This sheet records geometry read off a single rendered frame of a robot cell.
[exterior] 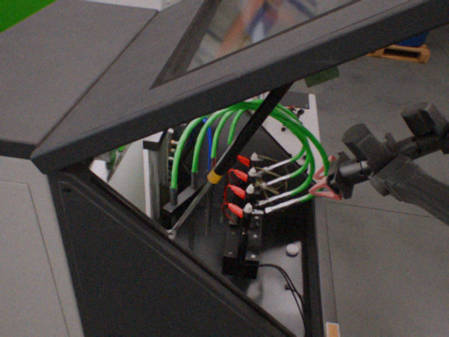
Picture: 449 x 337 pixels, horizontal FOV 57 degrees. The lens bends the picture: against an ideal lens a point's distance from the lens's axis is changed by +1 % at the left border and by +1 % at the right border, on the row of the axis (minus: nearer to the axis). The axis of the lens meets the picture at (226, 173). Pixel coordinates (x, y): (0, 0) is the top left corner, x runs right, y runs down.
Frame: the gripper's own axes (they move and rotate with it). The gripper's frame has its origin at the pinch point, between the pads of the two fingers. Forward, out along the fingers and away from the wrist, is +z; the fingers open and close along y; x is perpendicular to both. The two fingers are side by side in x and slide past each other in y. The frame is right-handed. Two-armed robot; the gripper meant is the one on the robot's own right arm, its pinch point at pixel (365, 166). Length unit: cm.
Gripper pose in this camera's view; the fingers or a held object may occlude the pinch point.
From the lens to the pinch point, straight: 116.1
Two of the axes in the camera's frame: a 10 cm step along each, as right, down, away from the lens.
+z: -7.2, 3.5, 6.0
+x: -3.6, 5.5, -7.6
